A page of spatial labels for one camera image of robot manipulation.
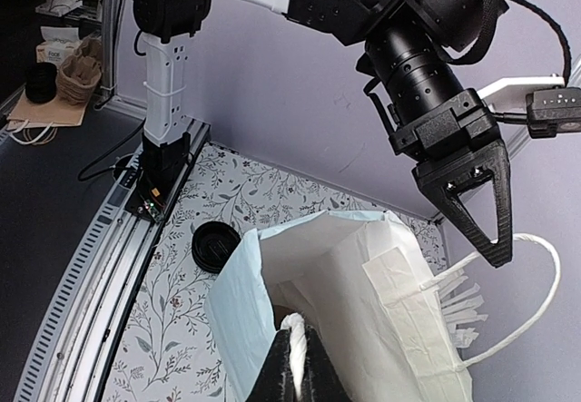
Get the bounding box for front aluminium rail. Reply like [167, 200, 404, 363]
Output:
[14, 121, 210, 401]

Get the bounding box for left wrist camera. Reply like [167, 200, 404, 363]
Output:
[478, 75, 580, 139]

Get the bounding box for tissue box outside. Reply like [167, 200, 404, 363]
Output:
[35, 26, 81, 66]

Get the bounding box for light blue paper bag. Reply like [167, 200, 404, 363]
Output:
[203, 210, 563, 402]

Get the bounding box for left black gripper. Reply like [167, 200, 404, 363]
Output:
[388, 88, 513, 267]

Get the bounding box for bundle of wrapped straws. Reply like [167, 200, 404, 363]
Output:
[438, 270, 487, 349]

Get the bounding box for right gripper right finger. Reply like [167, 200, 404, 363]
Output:
[300, 325, 352, 402]

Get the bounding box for stack of black lids outside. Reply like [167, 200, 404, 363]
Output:
[25, 62, 57, 104]

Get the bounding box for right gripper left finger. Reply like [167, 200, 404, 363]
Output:
[246, 329, 295, 402]

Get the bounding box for floral table mat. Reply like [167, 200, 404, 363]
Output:
[97, 142, 448, 402]

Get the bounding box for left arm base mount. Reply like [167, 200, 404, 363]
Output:
[124, 152, 191, 223]

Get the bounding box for brown paper bag outside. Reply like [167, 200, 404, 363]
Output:
[7, 93, 88, 146]

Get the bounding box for stack of brown carriers outside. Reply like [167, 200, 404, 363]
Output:
[55, 36, 103, 105]

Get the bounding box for left aluminium frame post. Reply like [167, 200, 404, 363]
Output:
[94, 0, 123, 110]

